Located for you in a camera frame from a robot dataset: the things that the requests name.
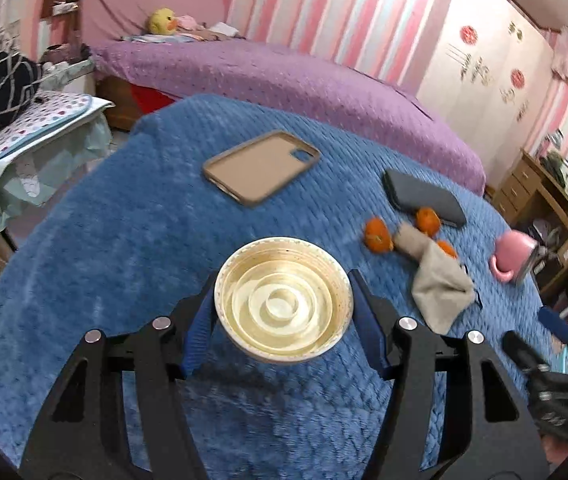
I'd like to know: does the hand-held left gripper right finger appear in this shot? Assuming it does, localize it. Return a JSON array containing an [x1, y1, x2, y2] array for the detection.
[[348, 269, 550, 480]]

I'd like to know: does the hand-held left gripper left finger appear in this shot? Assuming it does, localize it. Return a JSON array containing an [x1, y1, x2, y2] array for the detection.
[[18, 270, 219, 480]]

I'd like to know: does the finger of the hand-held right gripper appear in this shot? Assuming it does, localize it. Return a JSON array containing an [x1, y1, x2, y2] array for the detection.
[[503, 331, 547, 374], [538, 306, 568, 344]]

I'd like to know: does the cream ribbed bowl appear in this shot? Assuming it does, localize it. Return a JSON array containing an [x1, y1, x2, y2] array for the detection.
[[214, 236, 355, 365]]

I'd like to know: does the pink cup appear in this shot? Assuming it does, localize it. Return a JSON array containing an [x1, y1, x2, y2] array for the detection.
[[489, 230, 540, 283]]

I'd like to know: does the beige cloth pouch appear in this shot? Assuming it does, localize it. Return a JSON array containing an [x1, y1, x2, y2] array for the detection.
[[395, 224, 477, 335]]

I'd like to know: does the blue fleece blanket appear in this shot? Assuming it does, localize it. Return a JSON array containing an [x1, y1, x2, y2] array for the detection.
[[0, 94, 568, 480]]

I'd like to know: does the wooden desk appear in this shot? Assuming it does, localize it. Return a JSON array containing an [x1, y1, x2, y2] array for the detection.
[[491, 149, 568, 261]]

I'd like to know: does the dark grey wallet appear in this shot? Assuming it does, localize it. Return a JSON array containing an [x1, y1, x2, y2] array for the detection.
[[383, 169, 467, 226]]

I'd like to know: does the tan phone case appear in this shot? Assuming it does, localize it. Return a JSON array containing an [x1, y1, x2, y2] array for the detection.
[[202, 130, 321, 208]]

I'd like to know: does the pale green sheet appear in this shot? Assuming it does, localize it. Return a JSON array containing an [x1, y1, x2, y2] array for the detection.
[[0, 114, 113, 232]]

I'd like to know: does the red cloth under bed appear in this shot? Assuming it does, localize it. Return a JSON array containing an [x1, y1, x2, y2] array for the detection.
[[128, 85, 181, 114]]

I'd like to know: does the polka-dot cushion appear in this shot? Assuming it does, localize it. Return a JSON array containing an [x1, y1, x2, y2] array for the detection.
[[0, 91, 115, 202]]

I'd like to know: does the purple dotted bed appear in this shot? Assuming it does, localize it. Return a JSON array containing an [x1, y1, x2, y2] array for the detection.
[[88, 37, 487, 196]]

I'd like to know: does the white wardrobe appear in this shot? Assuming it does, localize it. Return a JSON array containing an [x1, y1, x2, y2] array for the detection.
[[416, 0, 556, 161]]

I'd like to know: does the white bedside cabinet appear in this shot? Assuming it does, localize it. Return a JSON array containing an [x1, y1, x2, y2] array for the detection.
[[44, 45, 97, 97]]

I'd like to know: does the light blue cloth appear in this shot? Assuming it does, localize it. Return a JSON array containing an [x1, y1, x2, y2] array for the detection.
[[124, 34, 185, 44]]

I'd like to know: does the navy patterned cloth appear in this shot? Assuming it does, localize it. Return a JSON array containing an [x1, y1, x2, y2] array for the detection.
[[0, 50, 44, 132]]

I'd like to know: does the yellow duck plush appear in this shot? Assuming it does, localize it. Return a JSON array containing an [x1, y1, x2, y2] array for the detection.
[[148, 7, 179, 37]]

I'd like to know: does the pink covered headboard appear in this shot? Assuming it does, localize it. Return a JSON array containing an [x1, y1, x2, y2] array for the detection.
[[78, 0, 229, 42]]

